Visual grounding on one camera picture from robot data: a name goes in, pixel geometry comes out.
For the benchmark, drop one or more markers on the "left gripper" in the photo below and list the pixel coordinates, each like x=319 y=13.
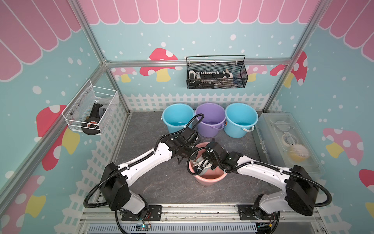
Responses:
x=195 y=149

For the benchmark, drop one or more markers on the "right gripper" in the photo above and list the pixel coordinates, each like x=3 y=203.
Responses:
x=204 y=154

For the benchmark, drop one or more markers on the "pink bucket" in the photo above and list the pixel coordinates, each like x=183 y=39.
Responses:
x=211 y=176

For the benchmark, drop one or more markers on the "teal bucket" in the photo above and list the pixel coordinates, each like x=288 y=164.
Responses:
x=177 y=116
x=240 y=120

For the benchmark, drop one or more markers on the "purple bucket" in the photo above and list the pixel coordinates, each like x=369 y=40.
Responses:
x=213 y=121

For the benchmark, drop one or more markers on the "light green cloth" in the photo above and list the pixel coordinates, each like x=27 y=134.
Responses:
x=201 y=166

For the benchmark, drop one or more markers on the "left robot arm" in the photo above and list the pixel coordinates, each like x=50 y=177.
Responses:
x=113 y=189

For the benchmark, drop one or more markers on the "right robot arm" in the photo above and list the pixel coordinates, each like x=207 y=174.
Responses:
x=298 y=192

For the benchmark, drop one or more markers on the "clear plastic storage box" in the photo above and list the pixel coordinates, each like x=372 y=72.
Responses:
x=280 y=142

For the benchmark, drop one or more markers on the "white power strip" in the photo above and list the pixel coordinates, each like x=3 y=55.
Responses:
x=201 y=78

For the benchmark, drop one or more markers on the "black tape dispenser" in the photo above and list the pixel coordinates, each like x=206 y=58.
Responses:
x=90 y=126

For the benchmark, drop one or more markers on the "black wire wall basket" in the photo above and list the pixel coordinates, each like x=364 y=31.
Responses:
x=232 y=63

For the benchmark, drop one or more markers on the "white wire wall basket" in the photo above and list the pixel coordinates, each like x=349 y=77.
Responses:
x=80 y=107

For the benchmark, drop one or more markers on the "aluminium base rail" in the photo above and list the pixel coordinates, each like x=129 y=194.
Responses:
x=200 y=218

